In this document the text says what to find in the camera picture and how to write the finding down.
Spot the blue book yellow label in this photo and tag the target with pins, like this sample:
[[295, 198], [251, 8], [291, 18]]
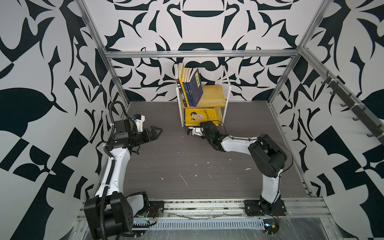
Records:
[[186, 90], [191, 90], [197, 86]]

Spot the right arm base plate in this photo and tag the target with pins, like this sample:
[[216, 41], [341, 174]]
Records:
[[262, 207]]

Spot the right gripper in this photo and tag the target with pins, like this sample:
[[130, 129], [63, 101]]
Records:
[[202, 125]]

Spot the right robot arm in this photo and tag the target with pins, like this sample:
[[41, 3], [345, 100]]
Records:
[[269, 158]]

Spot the aluminium front rail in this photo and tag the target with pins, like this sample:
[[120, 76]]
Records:
[[190, 214]]

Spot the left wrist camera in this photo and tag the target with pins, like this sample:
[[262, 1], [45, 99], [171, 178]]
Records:
[[139, 121]]

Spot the large yellow book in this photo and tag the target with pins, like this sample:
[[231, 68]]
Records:
[[182, 87]]

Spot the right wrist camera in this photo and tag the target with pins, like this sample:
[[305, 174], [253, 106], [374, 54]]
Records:
[[195, 131]]

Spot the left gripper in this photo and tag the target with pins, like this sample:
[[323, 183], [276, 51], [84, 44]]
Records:
[[153, 136]]

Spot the small yellow cartoon book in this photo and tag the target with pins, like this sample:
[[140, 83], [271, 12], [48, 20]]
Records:
[[193, 117]]

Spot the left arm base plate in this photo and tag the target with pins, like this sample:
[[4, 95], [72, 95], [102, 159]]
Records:
[[152, 209]]

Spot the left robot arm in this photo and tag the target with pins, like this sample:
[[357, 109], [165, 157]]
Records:
[[110, 212]]

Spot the wall hook rail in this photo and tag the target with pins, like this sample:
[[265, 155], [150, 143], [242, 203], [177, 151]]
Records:
[[361, 111]]

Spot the black standing book on shelf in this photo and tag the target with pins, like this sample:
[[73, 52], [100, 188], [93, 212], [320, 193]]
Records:
[[178, 75]]

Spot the small green-lit electronics box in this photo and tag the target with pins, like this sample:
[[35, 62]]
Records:
[[271, 226]]

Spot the wooden white-framed bookshelf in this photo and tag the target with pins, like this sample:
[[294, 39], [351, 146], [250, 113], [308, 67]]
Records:
[[214, 96]]

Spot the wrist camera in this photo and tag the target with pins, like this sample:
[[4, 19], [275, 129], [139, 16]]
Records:
[[139, 121], [195, 131]]

